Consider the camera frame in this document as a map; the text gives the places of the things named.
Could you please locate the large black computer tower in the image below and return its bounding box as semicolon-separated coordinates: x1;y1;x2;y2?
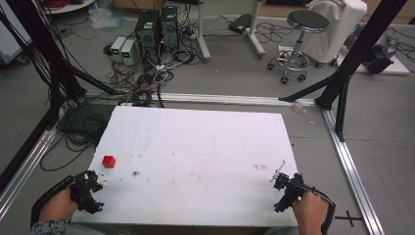
134;8;161;66

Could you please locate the red cube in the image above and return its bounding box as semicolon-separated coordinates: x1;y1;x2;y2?
101;155;116;169

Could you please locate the round white table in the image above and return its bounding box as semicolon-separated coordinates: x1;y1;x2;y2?
42;0;97;15

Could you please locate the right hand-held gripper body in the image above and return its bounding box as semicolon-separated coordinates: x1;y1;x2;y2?
273;172;306;213

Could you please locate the clear plastic bag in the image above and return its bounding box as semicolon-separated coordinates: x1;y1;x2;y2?
88;7;126;31

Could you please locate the flat black box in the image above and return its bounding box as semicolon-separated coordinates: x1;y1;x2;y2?
227;13;254;35

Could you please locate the black cable bundle on floor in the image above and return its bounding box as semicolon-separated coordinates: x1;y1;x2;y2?
39;102;111;172

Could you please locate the small black computer tower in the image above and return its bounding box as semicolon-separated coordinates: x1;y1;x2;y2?
159;5;180;54

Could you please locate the aluminium floor rail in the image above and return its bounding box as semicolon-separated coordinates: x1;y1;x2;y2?
0;125;59;221
321;108;387;235
82;91;318;108

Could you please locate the person's left hand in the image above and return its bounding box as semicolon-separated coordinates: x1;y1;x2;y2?
38;187;80;223

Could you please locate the person's right hand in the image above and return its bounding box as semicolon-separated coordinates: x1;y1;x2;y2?
291;190;330;235

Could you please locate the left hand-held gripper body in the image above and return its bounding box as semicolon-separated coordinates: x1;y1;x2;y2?
69;169;106;215

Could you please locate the black round stool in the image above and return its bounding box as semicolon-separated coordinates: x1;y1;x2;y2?
266;9;331;85

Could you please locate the white power supply box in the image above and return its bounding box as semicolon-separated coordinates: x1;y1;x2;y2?
110;35;127;57
119;39;137;67

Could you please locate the white cloth-covered machine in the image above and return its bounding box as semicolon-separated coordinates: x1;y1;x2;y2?
300;0;369;66

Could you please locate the black frame post with cables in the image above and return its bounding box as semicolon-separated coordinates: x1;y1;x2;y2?
0;0;125;131

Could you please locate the tangle of coloured wires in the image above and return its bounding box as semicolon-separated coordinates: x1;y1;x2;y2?
102;42;202;109

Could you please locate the black device on white board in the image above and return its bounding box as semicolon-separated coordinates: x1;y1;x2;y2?
337;30;411;76

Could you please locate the white table leg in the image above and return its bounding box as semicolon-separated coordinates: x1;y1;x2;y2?
195;0;212;64
246;0;267;61

